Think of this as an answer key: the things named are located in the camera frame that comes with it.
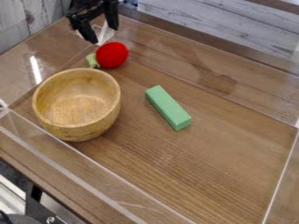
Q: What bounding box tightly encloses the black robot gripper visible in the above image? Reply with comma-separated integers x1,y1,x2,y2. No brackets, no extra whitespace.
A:
66,0,119,44

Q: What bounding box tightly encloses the red plush strawberry toy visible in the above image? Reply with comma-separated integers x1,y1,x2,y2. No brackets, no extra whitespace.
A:
86,42,128,68

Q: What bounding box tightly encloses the wooden bowl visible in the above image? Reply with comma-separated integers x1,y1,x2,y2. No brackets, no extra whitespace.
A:
32,68,122,142

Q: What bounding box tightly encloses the green rectangular block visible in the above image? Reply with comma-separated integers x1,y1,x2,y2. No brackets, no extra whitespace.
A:
144,86,192,131

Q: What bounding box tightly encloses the black table leg clamp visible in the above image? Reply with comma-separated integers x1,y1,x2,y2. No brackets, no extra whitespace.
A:
24,185,67,224

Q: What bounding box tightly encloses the clear acrylic tray wall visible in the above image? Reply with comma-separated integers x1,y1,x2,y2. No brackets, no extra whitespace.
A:
0,18,299,224

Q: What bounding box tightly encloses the black cable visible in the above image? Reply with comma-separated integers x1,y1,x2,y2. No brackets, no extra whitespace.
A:
0,209,15,224

